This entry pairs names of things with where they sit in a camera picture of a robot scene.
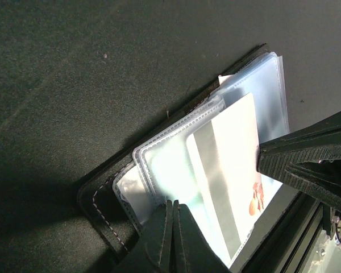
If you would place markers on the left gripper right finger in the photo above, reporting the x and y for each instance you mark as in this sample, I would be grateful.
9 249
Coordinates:
192 253

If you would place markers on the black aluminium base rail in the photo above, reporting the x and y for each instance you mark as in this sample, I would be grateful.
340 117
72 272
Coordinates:
310 239

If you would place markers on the white card red pattern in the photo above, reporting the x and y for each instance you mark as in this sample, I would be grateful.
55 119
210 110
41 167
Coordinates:
223 154

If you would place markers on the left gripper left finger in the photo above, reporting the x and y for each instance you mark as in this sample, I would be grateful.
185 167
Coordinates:
153 251

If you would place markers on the black leather card holder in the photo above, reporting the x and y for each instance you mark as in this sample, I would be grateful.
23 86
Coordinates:
121 197

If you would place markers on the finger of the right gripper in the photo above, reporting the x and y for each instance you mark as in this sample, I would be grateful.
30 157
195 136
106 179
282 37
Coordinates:
308 160

